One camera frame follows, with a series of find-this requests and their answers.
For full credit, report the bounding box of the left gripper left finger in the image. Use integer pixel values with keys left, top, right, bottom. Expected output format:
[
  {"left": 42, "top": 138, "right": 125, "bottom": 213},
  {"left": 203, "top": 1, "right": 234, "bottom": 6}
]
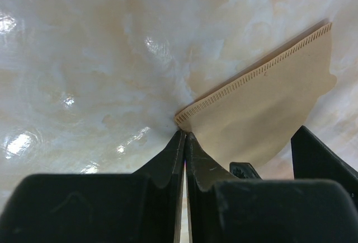
[{"left": 1, "top": 131, "right": 186, "bottom": 242}]

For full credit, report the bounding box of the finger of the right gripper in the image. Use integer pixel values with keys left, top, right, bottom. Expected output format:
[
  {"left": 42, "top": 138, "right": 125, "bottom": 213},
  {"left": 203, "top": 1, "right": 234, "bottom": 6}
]
[
  {"left": 290, "top": 125, "right": 358, "bottom": 196},
  {"left": 229, "top": 162, "right": 262, "bottom": 180}
]

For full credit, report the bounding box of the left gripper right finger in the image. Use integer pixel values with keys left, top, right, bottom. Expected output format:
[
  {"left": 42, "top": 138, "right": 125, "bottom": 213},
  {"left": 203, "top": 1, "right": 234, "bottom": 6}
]
[{"left": 185, "top": 133, "right": 357, "bottom": 242}]

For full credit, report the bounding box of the brown paper coffee filter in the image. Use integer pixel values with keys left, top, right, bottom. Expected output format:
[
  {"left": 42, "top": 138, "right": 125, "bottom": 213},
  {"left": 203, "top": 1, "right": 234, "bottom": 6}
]
[{"left": 175, "top": 23, "right": 337, "bottom": 167}]

